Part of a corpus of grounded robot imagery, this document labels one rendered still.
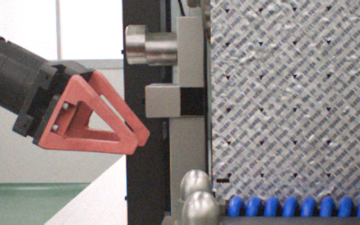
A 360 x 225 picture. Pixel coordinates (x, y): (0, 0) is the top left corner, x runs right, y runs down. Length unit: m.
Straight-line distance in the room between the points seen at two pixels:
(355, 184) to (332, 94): 0.08
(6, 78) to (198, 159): 0.21
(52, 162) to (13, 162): 0.34
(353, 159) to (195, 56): 0.19
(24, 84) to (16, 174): 5.96
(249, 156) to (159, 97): 0.13
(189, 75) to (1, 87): 0.19
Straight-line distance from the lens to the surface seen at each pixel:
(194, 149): 0.77
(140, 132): 0.71
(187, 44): 0.76
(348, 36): 0.69
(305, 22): 0.68
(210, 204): 0.52
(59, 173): 6.53
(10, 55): 0.69
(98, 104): 0.65
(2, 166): 6.66
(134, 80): 1.03
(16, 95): 0.68
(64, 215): 1.30
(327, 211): 0.67
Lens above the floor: 1.17
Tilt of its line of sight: 5 degrees down
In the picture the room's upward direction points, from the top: 1 degrees counter-clockwise
